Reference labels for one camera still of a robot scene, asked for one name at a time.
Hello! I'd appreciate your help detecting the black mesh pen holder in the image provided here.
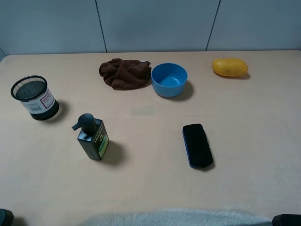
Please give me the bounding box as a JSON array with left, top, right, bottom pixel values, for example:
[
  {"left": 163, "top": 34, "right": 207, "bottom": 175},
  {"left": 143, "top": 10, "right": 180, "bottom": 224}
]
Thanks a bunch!
[{"left": 10, "top": 75, "right": 59, "bottom": 121}]

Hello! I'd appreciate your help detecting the black robot base left corner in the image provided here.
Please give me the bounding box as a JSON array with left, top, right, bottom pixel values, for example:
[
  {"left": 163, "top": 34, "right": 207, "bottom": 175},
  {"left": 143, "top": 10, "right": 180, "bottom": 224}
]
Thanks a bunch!
[{"left": 0, "top": 209, "right": 14, "bottom": 226}]

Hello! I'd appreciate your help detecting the black robot base right corner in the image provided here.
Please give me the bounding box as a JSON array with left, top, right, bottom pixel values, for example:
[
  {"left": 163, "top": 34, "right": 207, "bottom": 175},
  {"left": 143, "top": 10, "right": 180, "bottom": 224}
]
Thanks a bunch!
[{"left": 272, "top": 214, "right": 301, "bottom": 226}]

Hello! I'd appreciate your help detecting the blue plastic bowl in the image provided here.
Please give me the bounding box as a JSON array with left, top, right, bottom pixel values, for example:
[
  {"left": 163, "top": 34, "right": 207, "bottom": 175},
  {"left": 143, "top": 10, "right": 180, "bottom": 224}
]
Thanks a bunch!
[{"left": 151, "top": 63, "right": 188, "bottom": 97}]

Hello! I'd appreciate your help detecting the brown crumpled cloth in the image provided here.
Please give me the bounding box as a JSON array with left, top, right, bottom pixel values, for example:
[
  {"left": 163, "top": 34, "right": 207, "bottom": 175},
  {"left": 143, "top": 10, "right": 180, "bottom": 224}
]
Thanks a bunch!
[{"left": 99, "top": 58, "right": 151, "bottom": 90}]

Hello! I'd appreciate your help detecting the black whiteboard eraser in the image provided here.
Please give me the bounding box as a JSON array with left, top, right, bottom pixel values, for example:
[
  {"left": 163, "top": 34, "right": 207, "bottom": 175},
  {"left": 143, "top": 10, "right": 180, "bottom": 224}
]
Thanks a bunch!
[{"left": 182, "top": 123, "right": 214, "bottom": 169}]

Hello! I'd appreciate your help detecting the dark green pump bottle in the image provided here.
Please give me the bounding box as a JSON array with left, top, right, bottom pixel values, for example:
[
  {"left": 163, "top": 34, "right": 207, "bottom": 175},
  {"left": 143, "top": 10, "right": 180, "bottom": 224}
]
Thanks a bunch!
[{"left": 72, "top": 113, "right": 109, "bottom": 161}]

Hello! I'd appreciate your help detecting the yellow mango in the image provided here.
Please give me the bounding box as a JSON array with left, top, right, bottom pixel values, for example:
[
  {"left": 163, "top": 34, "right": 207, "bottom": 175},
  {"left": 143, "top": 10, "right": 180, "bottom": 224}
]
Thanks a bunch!
[{"left": 212, "top": 58, "right": 248, "bottom": 77}]

